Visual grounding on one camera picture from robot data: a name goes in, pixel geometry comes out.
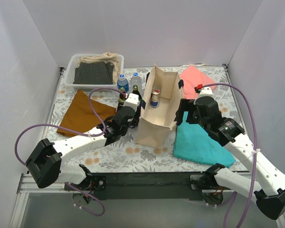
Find green Perrier bottle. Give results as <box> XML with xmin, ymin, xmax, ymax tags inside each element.
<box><xmin>118</xmin><ymin>86</ymin><xmax>126</xmax><ymax>102</ymax></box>
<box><xmin>132</xmin><ymin>85</ymin><xmax>142</xmax><ymax>100</ymax></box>

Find beige canvas tote bag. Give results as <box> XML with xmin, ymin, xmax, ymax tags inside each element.
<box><xmin>135</xmin><ymin>65</ymin><xmax>184</xmax><ymax>148</ymax></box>

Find Pocari Sweat bottle blue label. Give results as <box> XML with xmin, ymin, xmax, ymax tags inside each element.
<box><xmin>117</xmin><ymin>74</ymin><xmax>129</xmax><ymax>93</ymax></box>

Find Pocari Sweat bottle cloudy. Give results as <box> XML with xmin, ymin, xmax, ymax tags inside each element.
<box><xmin>130</xmin><ymin>72</ymin><xmax>142</xmax><ymax>89</ymax></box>

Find red tab can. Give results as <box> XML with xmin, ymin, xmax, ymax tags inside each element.
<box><xmin>150</xmin><ymin>88</ymin><xmax>161</xmax><ymax>108</ymax></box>

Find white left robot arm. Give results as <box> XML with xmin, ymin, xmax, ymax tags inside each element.
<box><xmin>26</xmin><ymin>106</ymin><xmax>141</xmax><ymax>190</ymax></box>

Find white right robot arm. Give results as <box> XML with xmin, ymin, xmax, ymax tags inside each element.
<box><xmin>175</xmin><ymin>96</ymin><xmax>285</xmax><ymax>220</ymax></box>

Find floral patterned table mat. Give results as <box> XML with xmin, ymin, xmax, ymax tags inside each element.
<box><xmin>42</xmin><ymin>65</ymin><xmax>246</xmax><ymax>172</ymax></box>

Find teal folded cloth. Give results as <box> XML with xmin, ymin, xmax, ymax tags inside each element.
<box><xmin>173</xmin><ymin>112</ymin><xmax>236</xmax><ymax>168</ymax></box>

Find pink folded cloth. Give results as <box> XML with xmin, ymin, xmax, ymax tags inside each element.
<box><xmin>180</xmin><ymin>65</ymin><xmax>215</xmax><ymax>99</ymax></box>

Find brown folded cloth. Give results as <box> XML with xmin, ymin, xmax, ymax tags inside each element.
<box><xmin>60</xmin><ymin>90</ymin><xmax>116</xmax><ymax>133</ymax></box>

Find dark grey dotted cloth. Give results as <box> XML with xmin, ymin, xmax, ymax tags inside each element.
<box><xmin>73</xmin><ymin>61</ymin><xmax>114</xmax><ymax>85</ymax></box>

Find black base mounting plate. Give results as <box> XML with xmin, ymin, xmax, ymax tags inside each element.
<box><xmin>64</xmin><ymin>171</ymin><xmax>231</xmax><ymax>201</ymax></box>

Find beige crumpled cloth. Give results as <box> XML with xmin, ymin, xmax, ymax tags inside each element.
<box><xmin>77</xmin><ymin>52</ymin><xmax>124</xmax><ymax>84</ymax></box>

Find white plastic basket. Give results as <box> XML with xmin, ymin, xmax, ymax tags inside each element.
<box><xmin>64</xmin><ymin>52</ymin><xmax>124</xmax><ymax>91</ymax></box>

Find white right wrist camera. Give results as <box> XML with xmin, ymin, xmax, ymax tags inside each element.
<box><xmin>194</xmin><ymin>84</ymin><xmax>213</xmax><ymax>103</ymax></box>

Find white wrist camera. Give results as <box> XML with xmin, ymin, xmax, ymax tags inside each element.
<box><xmin>194</xmin><ymin>84</ymin><xmax>213</xmax><ymax>103</ymax></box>
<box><xmin>123</xmin><ymin>93</ymin><xmax>140</xmax><ymax>111</ymax></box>

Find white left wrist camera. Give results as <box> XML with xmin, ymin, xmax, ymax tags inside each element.
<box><xmin>123</xmin><ymin>93</ymin><xmax>140</xmax><ymax>111</ymax></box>

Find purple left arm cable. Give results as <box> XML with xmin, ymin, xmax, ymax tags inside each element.
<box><xmin>15</xmin><ymin>88</ymin><xmax>129</xmax><ymax>217</ymax></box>

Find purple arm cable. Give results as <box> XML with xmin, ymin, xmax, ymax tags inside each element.
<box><xmin>15</xmin><ymin>88</ymin><xmax>129</xmax><ymax>217</ymax></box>
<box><xmin>201</xmin><ymin>83</ymin><xmax>257</xmax><ymax>228</ymax></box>

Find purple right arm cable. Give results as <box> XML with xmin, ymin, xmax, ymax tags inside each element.
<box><xmin>201</xmin><ymin>83</ymin><xmax>257</xmax><ymax>228</ymax></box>

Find aluminium frame rail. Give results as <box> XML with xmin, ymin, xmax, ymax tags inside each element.
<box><xmin>9</xmin><ymin>174</ymin><xmax>68</xmax><ymax>228</ymax></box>

